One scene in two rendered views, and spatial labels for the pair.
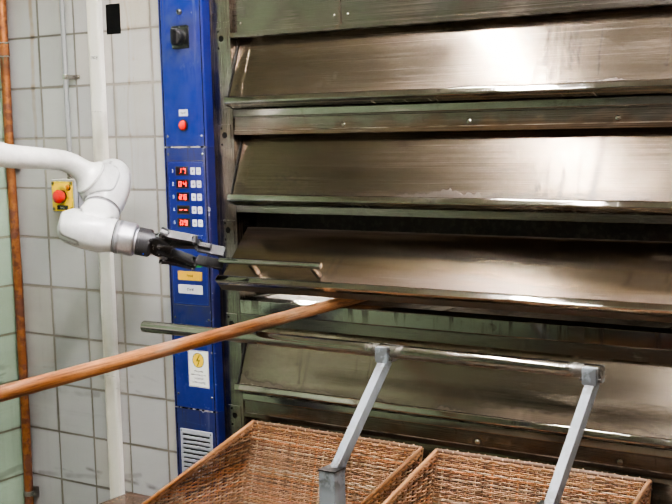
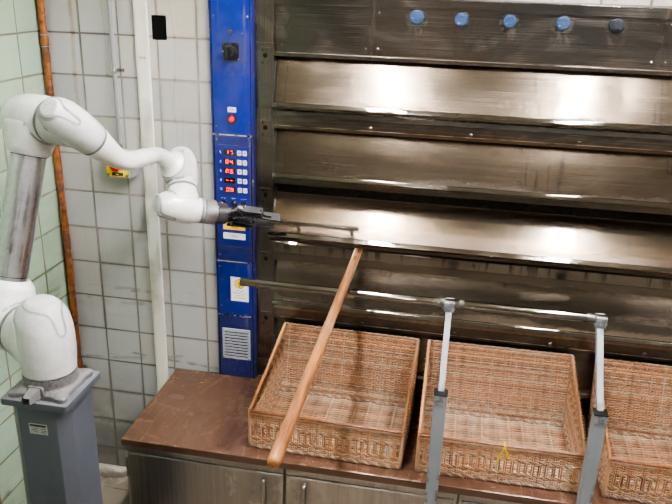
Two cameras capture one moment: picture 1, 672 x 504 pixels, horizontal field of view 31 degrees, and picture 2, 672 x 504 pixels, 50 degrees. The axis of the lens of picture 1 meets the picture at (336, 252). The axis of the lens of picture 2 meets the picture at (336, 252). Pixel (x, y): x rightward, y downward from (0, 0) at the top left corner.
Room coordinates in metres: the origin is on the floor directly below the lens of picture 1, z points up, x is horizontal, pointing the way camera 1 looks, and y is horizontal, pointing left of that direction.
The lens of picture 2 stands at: (0.80, 1.15, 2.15)
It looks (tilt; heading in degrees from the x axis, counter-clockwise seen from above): 21 degrees down; 335
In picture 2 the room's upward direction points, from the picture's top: 2 degrees clockwise
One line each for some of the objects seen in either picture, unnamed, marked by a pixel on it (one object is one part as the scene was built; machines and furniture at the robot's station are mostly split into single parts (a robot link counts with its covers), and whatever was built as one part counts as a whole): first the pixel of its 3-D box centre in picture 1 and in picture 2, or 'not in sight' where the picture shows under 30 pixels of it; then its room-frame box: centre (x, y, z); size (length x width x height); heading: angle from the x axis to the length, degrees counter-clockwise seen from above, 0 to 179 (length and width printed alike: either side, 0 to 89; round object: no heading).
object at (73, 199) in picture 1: (71, 195); (121, 163); (3.63, 0.78, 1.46); 0.10 x 0.07 x 0.10; 55
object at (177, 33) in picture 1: (175, 28); (228, 45); (3.37, 0.42, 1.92); 0.06 x 0.04 x 0.11; 55
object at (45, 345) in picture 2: not in sight; (43, 333); (2.84, 1.14, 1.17); 0.18 x 0.16 x 0.22; 35
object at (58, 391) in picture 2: not in sight; (47, 379); (2.82, 1.14, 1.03); 0.22 x 0.18 x 0.06; 146
